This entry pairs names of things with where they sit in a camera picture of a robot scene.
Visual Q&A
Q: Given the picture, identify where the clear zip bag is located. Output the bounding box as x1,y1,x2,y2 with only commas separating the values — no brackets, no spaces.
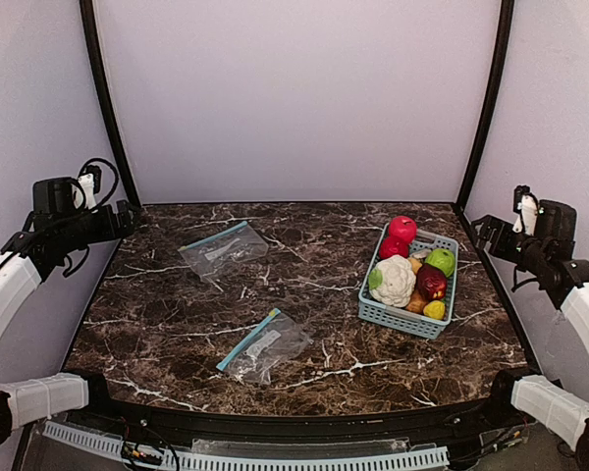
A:
217,308,313,386
178,221,268,284

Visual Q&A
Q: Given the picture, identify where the white cauliflower toy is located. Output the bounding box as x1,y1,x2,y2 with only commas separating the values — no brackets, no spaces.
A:
367,255,416,308

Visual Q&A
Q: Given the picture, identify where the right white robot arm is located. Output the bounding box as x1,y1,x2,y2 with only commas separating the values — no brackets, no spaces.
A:
471,195,589,470

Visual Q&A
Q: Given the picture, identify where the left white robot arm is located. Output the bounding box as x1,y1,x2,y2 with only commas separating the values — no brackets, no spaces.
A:
0,174,138,446

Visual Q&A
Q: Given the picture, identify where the green apple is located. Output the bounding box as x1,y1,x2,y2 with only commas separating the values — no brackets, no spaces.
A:
425,248,456,278

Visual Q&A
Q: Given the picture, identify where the dark red pomegranate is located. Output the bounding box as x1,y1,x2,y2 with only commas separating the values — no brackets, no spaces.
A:
416,264,448,301

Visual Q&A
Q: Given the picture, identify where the yellow lemon toy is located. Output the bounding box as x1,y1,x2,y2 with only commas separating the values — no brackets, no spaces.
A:
423,300,446,321

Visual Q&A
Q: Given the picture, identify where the pink red apple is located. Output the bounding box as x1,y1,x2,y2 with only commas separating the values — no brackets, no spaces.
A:
388,216,418,244

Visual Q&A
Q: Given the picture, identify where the orange brown potato toy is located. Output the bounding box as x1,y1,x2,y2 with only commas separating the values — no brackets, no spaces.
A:
404,289,429,314

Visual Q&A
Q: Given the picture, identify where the red round fruit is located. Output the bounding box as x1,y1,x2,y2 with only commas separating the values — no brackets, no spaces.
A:
378,235,409,260

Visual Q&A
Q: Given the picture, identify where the light blue plastic basket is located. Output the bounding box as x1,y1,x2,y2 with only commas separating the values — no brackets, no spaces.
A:
358,217,458,340

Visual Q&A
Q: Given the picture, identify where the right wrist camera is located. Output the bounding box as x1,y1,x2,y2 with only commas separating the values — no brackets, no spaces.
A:
512,185,539,236

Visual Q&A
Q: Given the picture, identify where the left black frame post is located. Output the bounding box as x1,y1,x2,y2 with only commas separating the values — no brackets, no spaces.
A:
79,0,141,207

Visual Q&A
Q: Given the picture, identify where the black frame post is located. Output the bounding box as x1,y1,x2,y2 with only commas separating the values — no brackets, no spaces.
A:
79,0,141,207
455,0,515,213

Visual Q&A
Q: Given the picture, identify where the right black frame post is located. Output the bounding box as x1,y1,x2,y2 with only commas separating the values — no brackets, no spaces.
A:
455,0,515,213

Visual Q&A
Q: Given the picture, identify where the white slotted cable duct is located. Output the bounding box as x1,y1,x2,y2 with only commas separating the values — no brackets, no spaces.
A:
42,422,450,470

